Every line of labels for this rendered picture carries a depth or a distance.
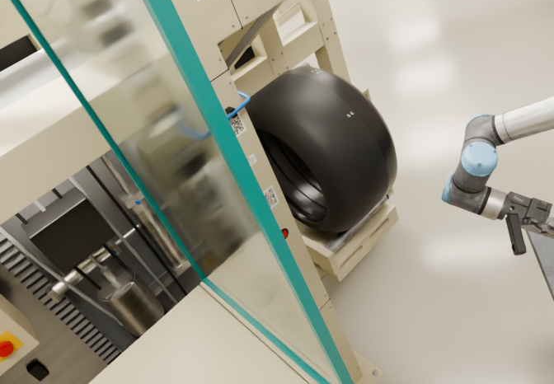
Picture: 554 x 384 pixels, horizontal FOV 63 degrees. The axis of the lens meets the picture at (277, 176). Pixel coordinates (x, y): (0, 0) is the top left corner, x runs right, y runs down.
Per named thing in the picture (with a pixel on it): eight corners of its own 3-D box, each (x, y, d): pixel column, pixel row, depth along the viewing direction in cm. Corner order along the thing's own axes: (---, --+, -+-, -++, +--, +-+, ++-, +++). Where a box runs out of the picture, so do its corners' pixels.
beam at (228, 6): (189, 63, 142) (166, 18, 133) (153, 57, 160) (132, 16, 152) (319, -22, 165) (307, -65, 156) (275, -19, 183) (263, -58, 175)
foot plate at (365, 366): (348, 419, 204) (346, 416, 203) (307, 382, 224) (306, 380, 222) (384, 373, 214) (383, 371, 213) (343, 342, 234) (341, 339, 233)
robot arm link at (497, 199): (483, 213, 130) (476, 217, 139) (500, 219, 128) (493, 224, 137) (494, 184, 131) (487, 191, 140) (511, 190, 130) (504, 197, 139)
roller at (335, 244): (330, 261, 162) (326, 253, 159) (321, 256, 165) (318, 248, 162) (390, 201, 175) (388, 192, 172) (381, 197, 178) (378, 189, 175)
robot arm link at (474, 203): (444, 185, 132) (435, 206, 140) (488, 202, 128) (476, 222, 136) (453, 164, 137) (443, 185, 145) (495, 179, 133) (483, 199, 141)
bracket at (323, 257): (335, 275, 159) (327, 257, 154) (265, 233, 188) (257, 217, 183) (341, 269, 161) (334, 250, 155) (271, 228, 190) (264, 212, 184)
